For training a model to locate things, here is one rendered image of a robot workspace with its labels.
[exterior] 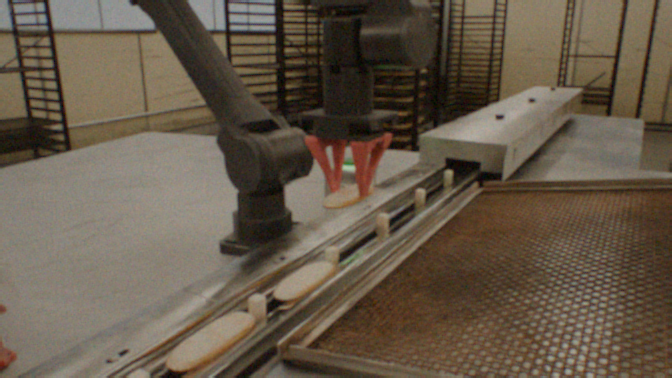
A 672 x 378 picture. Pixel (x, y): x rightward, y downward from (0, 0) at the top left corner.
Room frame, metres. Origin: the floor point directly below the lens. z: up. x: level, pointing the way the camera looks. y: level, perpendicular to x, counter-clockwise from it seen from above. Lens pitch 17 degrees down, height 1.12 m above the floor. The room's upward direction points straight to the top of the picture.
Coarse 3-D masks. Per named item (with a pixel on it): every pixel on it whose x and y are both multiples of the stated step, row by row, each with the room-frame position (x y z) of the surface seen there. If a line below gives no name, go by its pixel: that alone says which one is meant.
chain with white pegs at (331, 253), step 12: (588, 84) 3.08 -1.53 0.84; (468, 168) 1.03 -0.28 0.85; (444, 180) 0.92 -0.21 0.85; (420, 192) 0.79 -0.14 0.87; (420, 204) 0.79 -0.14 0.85; (384, 216) 0.67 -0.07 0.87; (384, 228) 0.67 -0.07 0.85; (336, 252) 0.56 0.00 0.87; (336, 264) 0.56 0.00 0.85; (252, 300) 0.44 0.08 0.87; (264, 300) 0.44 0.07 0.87; (252, 312) 0.44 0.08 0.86; (264, 312) 0.44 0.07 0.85; (144, 372) 0.32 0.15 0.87; (180, 372) 0.36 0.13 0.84
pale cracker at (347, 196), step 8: (336, 192) 0.58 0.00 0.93; (344, 192) 0.58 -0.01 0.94; (352, 192) 0.58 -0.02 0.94; (368, 192) 0.59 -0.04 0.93; (328, 200) 0.56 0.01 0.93; (336, 200) 0.55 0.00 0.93; (344, 200) 0.55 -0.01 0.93; (352, 200) 0.56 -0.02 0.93; (360, 200) 0.57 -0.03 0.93; (328, 208) 0.55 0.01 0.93; (336, 208) 0.54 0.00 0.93
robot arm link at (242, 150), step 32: (128, 0) 0.85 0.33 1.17; (160, 0) 0.81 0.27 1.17; (160, 32) 0.81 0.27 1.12; (192, 32) 0.77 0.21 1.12; (192, 64) 0.76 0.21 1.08; (224, 64) 0.75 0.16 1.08; (224, 96) 0.71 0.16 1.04; (224, 128) 0.67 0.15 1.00; (256, 128) 0.71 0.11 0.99; (288, 128) 0.72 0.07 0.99; (224, 160) 0.67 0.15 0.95; (256, 160) 0.63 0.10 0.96
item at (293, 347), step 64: (512, 192) 0.70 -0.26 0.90; (576, 192) 0.65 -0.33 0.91; (640, 192) 0.61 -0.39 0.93; (384, 256) 0.47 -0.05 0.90; (512, 256) 0.46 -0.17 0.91; (576, 256) 0.44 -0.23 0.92; (320, 320) 0.36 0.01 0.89; (512, 320) 0.33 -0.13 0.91; (576, 320) 0.32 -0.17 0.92; (640, 320) 0.31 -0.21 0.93
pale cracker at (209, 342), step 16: (224, 320) 0.42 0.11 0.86; (240, 320) 0.42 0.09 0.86; (192, 336) 0.39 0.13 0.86; (208, 336) 0.39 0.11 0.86; (224, 336) 0.39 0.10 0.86; (240, 336) 0.40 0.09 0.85; (176, 352) 0.37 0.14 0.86; (192, 352) 0.37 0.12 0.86; (208, 352) 0.37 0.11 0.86; (176, 368) 0.35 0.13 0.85; (192, 368) 0.36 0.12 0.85
